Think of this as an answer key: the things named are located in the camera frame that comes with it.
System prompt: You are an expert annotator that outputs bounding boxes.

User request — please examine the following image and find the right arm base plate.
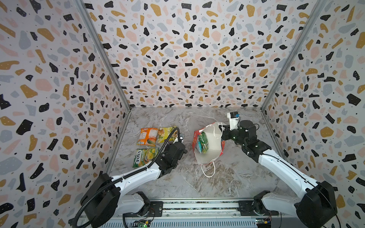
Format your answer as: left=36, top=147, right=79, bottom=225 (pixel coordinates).
left=237, top=200, right=279, bottom=216

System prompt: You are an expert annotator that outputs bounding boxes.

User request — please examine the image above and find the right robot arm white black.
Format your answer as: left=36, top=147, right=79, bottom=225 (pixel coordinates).
left=219, top=120, right=337, bottom=228

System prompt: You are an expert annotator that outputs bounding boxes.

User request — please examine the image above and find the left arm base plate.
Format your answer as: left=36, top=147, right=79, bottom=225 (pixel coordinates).
left=124, top=201, right=163, bottom=218

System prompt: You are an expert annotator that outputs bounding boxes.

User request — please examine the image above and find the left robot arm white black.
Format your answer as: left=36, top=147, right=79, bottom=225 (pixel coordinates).
left=71, top=141, right=187, bottom=228

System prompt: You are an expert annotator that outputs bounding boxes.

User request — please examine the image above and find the left black corrugated cable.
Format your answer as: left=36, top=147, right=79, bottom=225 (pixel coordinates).
left=72, top=127, right=181, bottom=228

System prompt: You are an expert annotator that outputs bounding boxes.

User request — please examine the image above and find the aluminium mounting rail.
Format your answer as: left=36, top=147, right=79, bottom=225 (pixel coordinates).
left=102, top=198, right=305, bottom=228

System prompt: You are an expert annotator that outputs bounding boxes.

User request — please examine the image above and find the left green circuit board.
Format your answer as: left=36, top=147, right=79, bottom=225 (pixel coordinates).
left=131, top=220, right=151, bottom=228

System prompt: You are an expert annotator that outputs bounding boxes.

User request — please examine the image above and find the right circuit board with wires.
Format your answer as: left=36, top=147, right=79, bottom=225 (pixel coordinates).
left=255, top=218, right=271, bottom=228

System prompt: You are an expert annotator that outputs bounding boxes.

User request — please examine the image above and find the red paper gift bag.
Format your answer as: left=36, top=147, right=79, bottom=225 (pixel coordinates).
left=192, top=122, right=225, bottom=178

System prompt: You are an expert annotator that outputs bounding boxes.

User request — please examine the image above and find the orange fruit candy packet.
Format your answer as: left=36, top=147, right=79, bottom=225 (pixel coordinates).
left=137, top=128, right=158, bottom=147

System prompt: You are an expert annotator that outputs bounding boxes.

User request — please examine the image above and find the yellow-green snack packet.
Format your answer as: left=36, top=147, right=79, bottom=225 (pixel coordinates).
left=157, top=126, right=177, bottom=144

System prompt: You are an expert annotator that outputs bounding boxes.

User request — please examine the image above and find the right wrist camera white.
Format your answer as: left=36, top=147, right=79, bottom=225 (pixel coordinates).
left=227, top=111, right=240, bottom=131

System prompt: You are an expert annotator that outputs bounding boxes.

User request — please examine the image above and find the green yellow candy packet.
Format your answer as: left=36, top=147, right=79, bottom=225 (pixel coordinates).
left=132, top=147, right=159, bottom=168

